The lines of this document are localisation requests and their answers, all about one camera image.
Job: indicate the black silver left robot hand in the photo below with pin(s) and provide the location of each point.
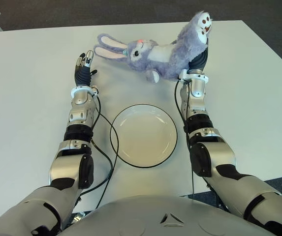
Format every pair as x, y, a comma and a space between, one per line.
83, 76

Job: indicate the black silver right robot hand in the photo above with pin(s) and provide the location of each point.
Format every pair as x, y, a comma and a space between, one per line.
199, 62

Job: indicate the purple plush bunny doll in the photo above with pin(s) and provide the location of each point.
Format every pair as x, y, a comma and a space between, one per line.
165, 54

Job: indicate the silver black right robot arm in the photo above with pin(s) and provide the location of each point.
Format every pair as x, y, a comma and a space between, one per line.
222, 155

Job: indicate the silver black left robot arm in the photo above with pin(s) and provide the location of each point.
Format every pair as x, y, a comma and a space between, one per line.
64, 169

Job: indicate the white plate with black rim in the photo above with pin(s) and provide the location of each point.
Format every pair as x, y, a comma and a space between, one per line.
144, 136

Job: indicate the grey robot torso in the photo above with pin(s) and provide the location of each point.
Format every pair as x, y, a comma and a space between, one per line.
155, 216

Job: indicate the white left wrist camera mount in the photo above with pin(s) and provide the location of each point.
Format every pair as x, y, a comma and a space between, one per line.
74, 90

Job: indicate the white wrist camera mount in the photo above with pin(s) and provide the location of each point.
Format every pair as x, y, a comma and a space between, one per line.
74, 90
204, 78

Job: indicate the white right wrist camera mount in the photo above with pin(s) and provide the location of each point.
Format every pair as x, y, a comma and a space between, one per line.
204, 78

